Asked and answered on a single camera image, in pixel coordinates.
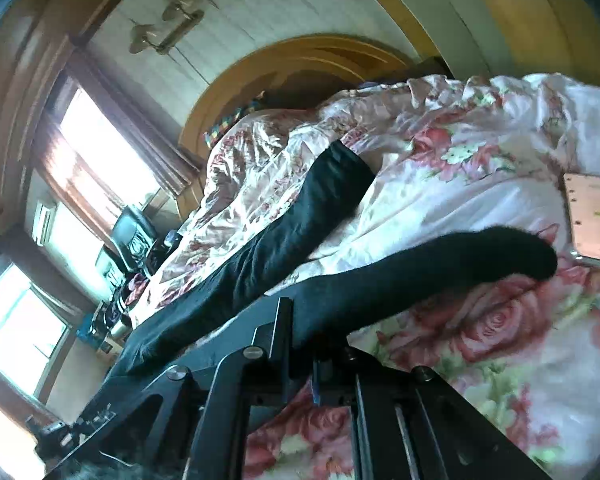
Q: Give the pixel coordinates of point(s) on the cluttered desk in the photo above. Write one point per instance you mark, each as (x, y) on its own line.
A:
(127, 286)

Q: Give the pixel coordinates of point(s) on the white wall air conditioner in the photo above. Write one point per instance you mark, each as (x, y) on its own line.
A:
(43, 222)

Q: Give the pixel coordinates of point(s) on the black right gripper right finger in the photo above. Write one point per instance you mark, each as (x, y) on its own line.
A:
(414, 425)

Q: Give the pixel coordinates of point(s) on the brass ceiling lamp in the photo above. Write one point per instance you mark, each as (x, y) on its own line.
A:
(177, 19)

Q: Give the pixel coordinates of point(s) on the pink notebook on bed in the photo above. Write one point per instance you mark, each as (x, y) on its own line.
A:
(582, 193)

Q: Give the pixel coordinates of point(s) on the wooden arched headboard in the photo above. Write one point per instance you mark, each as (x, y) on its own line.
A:
(299, 72)

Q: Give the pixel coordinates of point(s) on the colourful striped pillow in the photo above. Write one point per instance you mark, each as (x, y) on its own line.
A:
(223, 125)

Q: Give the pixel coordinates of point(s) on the black pants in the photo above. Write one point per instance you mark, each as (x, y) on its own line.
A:
(326, 307)

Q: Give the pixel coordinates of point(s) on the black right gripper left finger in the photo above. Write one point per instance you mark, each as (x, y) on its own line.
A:
(186, 424)

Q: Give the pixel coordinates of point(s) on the floral pink bed quilt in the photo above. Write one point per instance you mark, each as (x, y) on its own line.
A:
(447, 156)

